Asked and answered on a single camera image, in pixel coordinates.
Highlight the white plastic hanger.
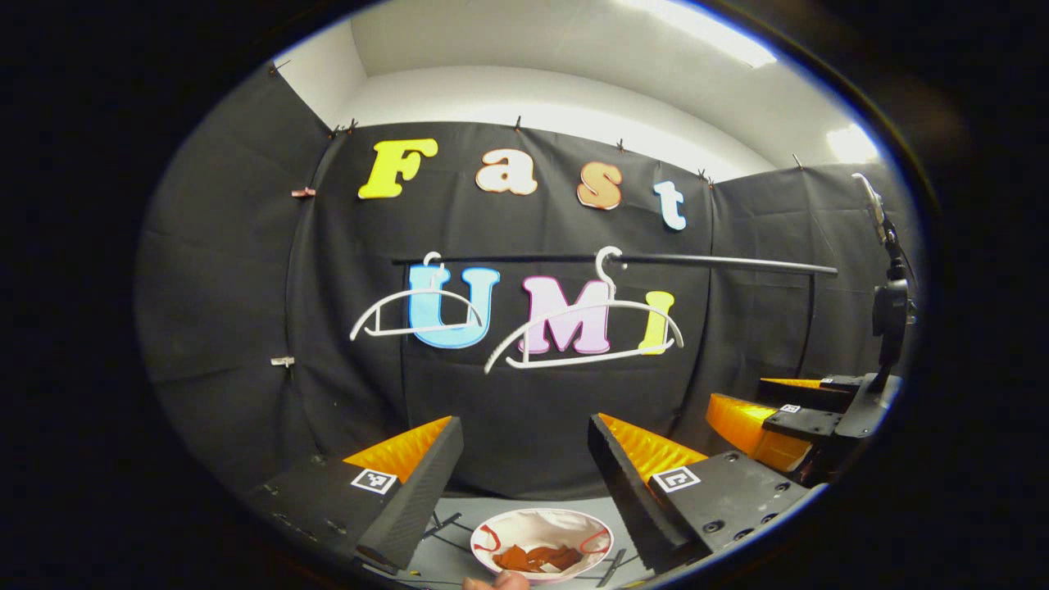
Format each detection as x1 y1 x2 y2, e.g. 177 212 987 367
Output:
350 252 484 341
484 246 685 374

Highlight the long ceiling light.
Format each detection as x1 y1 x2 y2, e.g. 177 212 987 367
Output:
623 0 778 68

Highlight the small ceiling light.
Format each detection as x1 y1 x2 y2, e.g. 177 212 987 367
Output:
826 123 879 163

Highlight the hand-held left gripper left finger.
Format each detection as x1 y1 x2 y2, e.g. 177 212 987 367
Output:
242 415 464 573

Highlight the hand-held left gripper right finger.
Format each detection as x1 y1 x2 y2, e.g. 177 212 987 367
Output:
588 412 808 574

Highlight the orange corduroy jacket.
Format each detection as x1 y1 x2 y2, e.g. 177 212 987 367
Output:
492 543 584 574

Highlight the black clothes rack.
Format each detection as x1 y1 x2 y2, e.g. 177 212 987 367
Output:
392 251 840 588

